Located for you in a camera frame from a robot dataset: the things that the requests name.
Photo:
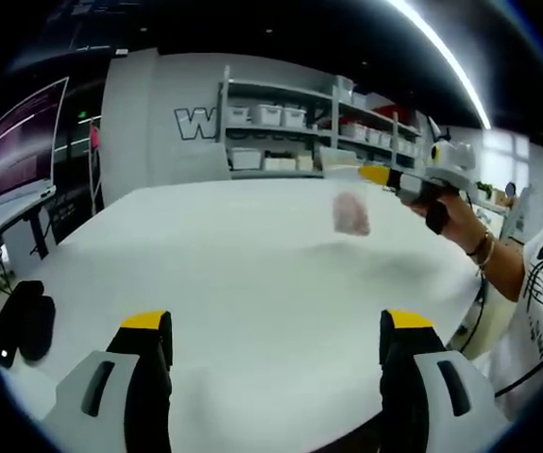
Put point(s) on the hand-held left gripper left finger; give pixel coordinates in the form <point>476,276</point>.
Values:
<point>110,401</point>

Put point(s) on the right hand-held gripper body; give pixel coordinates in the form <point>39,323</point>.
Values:
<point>455,162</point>

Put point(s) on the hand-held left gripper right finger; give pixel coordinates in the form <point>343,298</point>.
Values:
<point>431,401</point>

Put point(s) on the clear resealable bag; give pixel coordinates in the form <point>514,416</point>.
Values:
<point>351,212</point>

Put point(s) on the person's right hand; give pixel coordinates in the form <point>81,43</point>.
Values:
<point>460,222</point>

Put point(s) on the long ceiling light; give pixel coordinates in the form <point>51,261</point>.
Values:
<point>441,52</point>

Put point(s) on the black case white dot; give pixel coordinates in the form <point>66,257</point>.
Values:
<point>13,321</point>

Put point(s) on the person in white shirt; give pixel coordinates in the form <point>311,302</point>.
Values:
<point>535,311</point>

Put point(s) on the row of white storage boxes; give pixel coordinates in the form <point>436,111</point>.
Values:
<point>271,113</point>

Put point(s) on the grey shelf unit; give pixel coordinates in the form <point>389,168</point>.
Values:
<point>276,89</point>

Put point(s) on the grey desk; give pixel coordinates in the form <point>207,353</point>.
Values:
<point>2,217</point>

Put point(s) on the pink sign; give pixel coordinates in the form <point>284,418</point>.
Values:
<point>94,137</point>

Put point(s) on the desk monitor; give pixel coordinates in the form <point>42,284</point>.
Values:
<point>23,141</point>

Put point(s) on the dark hanging screen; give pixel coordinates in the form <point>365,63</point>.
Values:
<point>87,23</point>

